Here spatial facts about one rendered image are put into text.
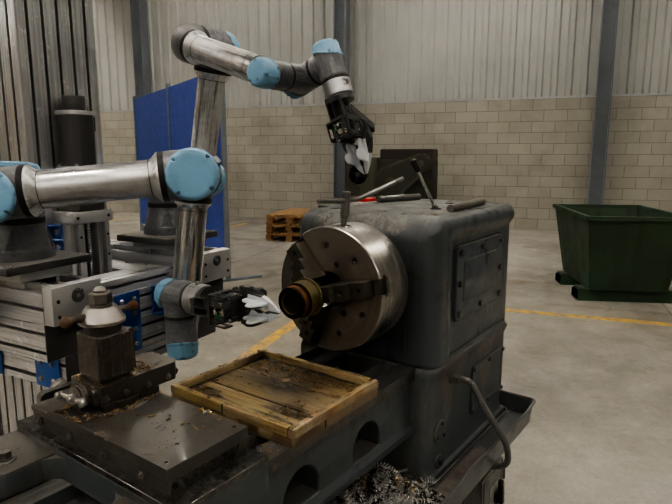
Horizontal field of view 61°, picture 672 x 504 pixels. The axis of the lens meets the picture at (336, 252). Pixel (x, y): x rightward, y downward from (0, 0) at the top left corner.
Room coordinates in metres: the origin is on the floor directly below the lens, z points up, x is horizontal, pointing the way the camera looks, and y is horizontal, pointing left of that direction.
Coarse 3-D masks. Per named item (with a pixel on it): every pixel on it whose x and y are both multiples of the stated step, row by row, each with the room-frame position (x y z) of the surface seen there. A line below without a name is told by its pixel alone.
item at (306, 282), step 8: (296, 280) 1.32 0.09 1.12; (304, 280) 1.30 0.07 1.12; (312, 280) 1.29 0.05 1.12; (288, 288) 1.26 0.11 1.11; (296, 288) 1.25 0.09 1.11; (304, 288) 1.27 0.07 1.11; (312, 288) 1.27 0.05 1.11; (280, 296) 1.27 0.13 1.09; (288, 296) 1.30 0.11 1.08; (296, 296) 1.24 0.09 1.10; (304, 296) 1.24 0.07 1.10; (312, 296) 1.26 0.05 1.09; (320, 296) 1.28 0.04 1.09; (280, 304) 1.27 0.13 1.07; (288, 304) 1.30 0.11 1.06; (296, 304) 1.31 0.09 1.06; (304, 304) 1.24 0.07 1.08; (312, 304) 1.25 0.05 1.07; (320, 304) 1.28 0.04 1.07; (288, 312) 1.26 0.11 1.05; (296, 312) 1.29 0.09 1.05; (304, 312) 1.24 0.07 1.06; (312, 312) 1.27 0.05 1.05
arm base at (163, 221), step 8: (152, 208) 1.77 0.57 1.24; (160, 208) 1.76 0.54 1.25; (168, 208) 1.76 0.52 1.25; (176, 208) 1.78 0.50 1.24; (152, 216) 1.76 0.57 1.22; (160, 216) 1.75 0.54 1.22; (168, 216) 1.76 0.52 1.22; (176, 216) 1.77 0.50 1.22; (152, 224) 1.75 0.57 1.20; (160, 224) 1.75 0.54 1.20; (168, 224) 1.76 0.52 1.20; (144, 232) 1.77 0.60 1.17; (152, 232) 1.75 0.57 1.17; (160, 232) 1.74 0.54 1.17; (168, 232) 1.75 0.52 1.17
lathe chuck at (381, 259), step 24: (312, 240) 1.40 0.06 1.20; (336, 240) 1.36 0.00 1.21; (360, 240) 1.33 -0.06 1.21; (288, 264) 1.45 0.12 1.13; (336, 264) 1.37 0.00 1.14; (360, 264) 1.32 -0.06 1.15; (384, 264) 1.32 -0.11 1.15; (336, 312) 1.36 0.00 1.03; (360, 312) 1.32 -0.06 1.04; (384, 312) 1.30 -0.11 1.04; (336, 336) 1.36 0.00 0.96; (360, 336) 1.32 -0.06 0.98
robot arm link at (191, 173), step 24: (0, 168) 1.23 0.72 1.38; (24, 168) 1.23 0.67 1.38; (72, 168) 1.27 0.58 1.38; (96, 168) 1.27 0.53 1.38; (120, 168) 1.27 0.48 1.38; (144, 168) 1.28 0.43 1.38; (168, 168) 1.26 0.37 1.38; (192, 168) 1.27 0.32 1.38; (216, 168) 1.30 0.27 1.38; (0, 192) 1.19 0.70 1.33; (24, 192) 1.21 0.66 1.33; (48, 192) 1.23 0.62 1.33; (72, 192) 1.24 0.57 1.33; (96, 192) 1.25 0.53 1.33; (120, 192) 1.27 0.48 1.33; (144, 192) 1.28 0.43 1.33; (168, 192) 1.28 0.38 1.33; (192, 192) 1.27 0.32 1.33; (0, 216) 1.19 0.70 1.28; (24, 216) 1.24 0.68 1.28
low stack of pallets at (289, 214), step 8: (296, 208) 10.32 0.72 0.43; (312, 208) 10.27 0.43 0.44; (272, 216) 9.21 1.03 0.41; (280, 216) 9.17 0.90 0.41; (288, 216) 9.12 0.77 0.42; (296, 216) 9.07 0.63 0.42; (272, 224) 9.23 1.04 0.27; (280, 224) 9.18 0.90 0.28; (288, 224) 9.13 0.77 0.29; (296, 224) 9.10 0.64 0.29; (272, 232) 9.27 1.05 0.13; (280, 232) 9.28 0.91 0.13; (288, 232) 9.14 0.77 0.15; (296, 232) 9.21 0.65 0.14; (272, 240) 9.22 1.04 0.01; (288, 240) 9.15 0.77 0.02
